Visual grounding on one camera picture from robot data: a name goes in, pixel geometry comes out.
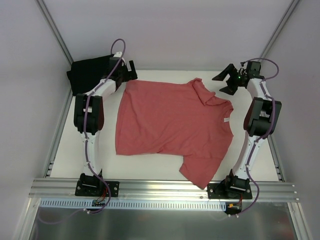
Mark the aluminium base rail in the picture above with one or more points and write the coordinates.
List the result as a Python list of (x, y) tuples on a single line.
[(162, 190)]

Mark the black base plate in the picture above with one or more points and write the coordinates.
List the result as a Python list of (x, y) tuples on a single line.
[(96, 188), (220, 191)]

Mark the right rear frame post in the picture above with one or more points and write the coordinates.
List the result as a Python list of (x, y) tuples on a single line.
[(293, 5)]

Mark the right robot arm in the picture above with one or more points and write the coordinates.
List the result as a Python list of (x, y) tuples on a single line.
[(259, 123)]

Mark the white slotted cable duct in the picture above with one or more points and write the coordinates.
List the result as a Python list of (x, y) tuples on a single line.
[(130, 204)]

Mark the frame post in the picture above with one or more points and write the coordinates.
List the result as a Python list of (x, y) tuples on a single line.
[(293, 5), (54, 29)]

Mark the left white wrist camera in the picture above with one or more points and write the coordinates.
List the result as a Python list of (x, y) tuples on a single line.
[(118, 55)]

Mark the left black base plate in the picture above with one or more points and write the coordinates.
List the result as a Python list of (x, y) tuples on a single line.
[(96, 188)]

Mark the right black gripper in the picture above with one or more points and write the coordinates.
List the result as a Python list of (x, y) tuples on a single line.
[(232, 80)]

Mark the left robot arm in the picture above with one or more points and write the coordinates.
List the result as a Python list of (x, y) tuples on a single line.
[(89, 120)]

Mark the left rear frame post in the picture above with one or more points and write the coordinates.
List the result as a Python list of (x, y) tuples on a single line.
[(54, 29)]

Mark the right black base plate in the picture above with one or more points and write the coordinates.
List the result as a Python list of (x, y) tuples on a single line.
[(220, 191)]

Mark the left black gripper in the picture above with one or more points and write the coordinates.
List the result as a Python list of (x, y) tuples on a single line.
[(127, 72)]

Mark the folded black t shirt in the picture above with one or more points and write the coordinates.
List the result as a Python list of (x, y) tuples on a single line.
[(86, 74)]

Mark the red t shirt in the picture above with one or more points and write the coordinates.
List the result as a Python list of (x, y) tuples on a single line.
[(185, 120)]

